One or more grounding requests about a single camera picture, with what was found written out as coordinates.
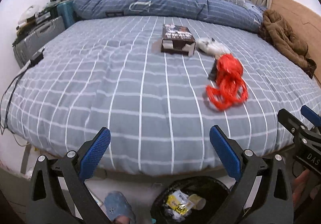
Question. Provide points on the black charger with cable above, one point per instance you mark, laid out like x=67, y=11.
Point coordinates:
x=36, y=58

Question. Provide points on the brown fleece jacket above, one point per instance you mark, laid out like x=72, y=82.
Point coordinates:
x=279, y=33

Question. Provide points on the dark cardboard snack box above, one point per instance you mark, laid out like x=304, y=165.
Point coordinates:
x=175, y=40

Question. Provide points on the red plastic bag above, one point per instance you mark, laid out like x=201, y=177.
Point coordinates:
x=230, y=87

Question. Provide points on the black trash bin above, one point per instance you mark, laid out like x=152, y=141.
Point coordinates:
x=209, y=188

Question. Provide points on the grey suitcase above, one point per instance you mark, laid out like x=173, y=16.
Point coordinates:
x=35, y=40

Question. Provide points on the grey checked bed sheet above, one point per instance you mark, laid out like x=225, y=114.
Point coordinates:
x=103, y=73

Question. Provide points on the white paper cup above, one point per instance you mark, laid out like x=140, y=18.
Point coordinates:
x=198, y=202

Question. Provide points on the blue striped duvet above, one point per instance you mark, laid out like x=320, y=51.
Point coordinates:
x=219, y=12

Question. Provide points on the wooden headboard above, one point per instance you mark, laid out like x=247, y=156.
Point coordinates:
x=306, y=24

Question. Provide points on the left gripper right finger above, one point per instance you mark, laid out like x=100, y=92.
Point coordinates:
x=262, y=191

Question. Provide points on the teal plastic crate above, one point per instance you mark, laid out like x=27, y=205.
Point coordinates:
x=65, y=10

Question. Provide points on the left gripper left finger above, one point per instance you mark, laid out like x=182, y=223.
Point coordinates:
x=47, y=203

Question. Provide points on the blue left slipper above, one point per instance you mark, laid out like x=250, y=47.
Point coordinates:
x=118, y=210

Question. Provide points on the yellow snack wrapper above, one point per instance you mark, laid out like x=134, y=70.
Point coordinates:
x=179, y=202

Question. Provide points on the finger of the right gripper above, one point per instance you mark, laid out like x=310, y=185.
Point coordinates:
x=302, y=136
x=309, y=114

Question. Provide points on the person right hand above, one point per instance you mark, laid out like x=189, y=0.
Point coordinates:
x=299, y=186

